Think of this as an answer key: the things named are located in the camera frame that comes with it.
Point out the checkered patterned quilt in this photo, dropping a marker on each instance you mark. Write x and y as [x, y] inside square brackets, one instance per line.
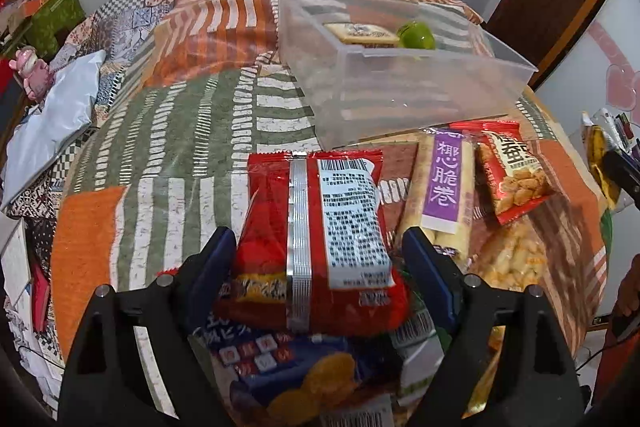
[120, 37]

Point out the blue chip packet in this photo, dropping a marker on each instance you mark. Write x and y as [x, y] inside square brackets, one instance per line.
[300, 372]

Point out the striped biscuit packet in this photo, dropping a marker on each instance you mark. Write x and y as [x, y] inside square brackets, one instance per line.
[357, 34]

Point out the purple label roll packet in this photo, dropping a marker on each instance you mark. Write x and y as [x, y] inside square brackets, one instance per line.
[445, 177]

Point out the green cardboard box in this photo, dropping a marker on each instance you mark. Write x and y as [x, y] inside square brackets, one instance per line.
[57, 14]

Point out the person's right hand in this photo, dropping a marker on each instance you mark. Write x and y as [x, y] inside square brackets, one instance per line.
[630, 289]

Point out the pink toy figure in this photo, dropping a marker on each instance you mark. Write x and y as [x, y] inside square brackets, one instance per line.
[35, 74]

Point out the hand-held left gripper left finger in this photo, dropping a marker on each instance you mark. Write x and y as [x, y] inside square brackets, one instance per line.
[216, 257]

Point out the pale grey plastic bag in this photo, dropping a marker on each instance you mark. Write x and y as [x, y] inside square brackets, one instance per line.
[50, 122]

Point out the patchwork striped blanket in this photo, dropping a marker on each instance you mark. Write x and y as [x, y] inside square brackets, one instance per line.
[175, 117]

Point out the yellow curved object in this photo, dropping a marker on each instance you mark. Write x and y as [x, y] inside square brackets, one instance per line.
[597, 157]

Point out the white flat box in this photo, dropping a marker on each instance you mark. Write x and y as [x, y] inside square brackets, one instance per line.
[12, 262]

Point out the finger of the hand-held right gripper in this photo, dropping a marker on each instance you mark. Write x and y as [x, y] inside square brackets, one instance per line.
[622, 177]

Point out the red peanut snack packet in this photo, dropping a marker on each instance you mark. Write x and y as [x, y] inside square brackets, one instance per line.
[515, 177]

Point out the pink bow wall sticker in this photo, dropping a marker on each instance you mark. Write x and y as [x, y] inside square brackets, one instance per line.
[622, 82]

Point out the person's right forearm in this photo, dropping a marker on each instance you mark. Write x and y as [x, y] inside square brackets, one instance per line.
[617, 372]

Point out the clear plastic box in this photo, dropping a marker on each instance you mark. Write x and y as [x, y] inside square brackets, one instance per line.
[400, 97]

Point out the clear bag of puffed bars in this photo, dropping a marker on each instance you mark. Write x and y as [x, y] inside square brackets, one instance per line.
[510, 257]

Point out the white green snack packet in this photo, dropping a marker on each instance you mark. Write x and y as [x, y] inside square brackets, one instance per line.
[420, 357]

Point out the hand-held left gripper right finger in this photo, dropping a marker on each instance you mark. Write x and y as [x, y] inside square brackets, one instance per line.
[425, 259]

